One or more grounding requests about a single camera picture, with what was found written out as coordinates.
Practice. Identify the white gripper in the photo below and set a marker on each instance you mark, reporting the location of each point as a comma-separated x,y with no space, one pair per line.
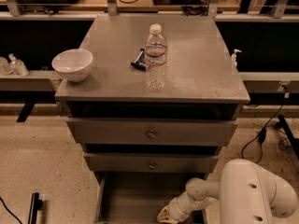
177,207

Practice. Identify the grey bottom drawer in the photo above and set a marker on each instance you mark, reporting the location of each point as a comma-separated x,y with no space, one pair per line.
137,198

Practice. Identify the grey drawer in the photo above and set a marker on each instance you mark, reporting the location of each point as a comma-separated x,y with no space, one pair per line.
116,162
137,198
165,132

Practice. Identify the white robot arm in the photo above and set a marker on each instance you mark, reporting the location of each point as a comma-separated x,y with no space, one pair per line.
248,194

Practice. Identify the grey middle drawer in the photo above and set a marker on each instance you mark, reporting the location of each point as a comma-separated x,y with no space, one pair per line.
116,162

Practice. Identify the grey top drawer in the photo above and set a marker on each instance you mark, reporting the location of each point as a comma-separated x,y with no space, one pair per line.
165,132

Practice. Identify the grey drawer cabinet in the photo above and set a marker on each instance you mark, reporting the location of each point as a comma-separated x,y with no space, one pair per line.
202,83

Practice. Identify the black stand bottom left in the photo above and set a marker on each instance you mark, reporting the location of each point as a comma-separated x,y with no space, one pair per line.
35,206

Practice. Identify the black table leg right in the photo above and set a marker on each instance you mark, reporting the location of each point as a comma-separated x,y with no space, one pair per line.
294,141

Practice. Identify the black and white razor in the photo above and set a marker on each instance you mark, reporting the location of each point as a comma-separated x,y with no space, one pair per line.
139,62

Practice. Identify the clear plastic water bottle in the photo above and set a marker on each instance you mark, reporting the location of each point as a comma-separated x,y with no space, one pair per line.
156,58

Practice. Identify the white pump dispenser bottle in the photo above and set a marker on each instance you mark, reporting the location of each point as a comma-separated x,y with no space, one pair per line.
234,56

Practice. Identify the white bowl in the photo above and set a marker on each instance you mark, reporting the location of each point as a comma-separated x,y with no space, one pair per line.
73,64

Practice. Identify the clear sanitizer bottle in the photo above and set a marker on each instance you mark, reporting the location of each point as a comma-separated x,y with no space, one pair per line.
18,67

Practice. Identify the clear round bottle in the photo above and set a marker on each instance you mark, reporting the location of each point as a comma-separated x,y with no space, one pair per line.
4,66

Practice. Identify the black bracket left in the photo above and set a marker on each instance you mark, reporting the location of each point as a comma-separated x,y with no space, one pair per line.
26,111

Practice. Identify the grey metal shelf rail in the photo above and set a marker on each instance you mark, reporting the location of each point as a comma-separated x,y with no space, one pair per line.
34,81

